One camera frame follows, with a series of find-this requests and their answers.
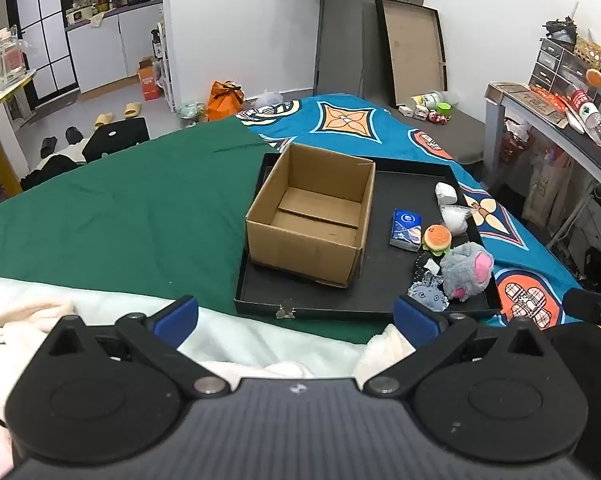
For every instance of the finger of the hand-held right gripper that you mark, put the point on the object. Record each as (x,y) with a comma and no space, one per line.
(591,306)

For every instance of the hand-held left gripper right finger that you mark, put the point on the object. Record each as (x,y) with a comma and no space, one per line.
(416,321)

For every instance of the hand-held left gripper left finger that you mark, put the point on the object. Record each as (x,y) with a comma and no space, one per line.
(174,319)

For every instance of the blue grey patterned cloth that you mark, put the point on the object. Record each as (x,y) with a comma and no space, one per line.
(428,296)

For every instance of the black shallow tray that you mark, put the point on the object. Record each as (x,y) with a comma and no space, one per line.
(380,285)

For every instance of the grey mouse plush pink ears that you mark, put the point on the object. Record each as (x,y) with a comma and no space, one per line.
(461,270)

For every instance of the burger plush toy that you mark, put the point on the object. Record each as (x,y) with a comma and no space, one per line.
(437,237)

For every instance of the blue tissue pack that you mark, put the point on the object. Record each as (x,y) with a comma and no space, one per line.
(405,229)

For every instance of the clear bag of white stuffing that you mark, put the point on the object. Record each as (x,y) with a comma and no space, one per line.
(454,219)

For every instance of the cardboard box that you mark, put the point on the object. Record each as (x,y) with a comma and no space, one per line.
(300,252)

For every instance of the small white soft lump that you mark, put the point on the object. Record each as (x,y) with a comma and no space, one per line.
(446,193)

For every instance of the white fleece blanket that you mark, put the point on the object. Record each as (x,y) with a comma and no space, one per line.
(260,345)

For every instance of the green blanket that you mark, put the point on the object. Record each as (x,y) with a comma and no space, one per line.
(130,215)

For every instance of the beige tote bag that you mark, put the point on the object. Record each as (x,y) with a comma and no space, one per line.
(548,190)

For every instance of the grey desk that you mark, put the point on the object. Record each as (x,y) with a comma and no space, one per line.
(560,140)

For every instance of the black laptop bag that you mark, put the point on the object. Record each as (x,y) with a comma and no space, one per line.
(115,140)

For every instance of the plastic bottle green label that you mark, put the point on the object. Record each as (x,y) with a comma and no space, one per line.
(590,115)

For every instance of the black and white clothes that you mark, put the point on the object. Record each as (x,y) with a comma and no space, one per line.
(55,162)

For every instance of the red small figure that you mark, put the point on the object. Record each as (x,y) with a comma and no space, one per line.
(438,118)

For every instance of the blue patterned blanket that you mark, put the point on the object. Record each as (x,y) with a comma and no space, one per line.
(360,125)

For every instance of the white cube figure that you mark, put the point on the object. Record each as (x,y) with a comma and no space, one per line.
(421,113)

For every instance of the greenish plastic bag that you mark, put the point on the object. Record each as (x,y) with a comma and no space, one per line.
(191,111)

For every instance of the black slipper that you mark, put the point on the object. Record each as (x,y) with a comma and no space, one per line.
(49,146)
(74,135)

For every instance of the white charger block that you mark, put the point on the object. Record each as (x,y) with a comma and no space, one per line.
(405,110)

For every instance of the flat cardboard piece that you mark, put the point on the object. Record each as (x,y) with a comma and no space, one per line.
(528,100)

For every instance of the green round cap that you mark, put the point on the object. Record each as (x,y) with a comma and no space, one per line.
(444,107)

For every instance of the orange bag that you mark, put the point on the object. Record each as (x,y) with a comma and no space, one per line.
(224,102)

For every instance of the small items on bench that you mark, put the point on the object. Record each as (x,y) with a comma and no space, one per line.
(428,99)

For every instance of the orange cardboard carton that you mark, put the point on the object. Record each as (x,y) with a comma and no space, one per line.
(149,82)

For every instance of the white plastic bag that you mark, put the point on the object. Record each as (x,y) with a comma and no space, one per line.
(268,100)

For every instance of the grey drawer organizer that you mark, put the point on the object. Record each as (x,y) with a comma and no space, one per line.
(555,67)

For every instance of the yellow table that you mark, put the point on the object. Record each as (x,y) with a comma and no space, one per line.
(0,150)

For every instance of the woven basket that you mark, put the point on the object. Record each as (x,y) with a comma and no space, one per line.
(594,57)

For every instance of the white narrow rack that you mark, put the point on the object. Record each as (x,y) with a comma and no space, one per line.
(164,67)

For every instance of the grey leaning panel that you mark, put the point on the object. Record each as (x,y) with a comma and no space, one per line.
(373,60)

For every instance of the black framed board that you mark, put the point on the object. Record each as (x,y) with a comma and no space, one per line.
(413,50)

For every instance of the white kitchen cabinet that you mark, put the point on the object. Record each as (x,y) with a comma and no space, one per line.
(105,50)

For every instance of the grey door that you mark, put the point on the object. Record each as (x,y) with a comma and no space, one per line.
(360,20)

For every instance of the clear glass jar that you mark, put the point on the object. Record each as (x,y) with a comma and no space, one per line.
(9,57)

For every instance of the black framed sliding door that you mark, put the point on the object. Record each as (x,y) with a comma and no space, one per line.
(45,35)

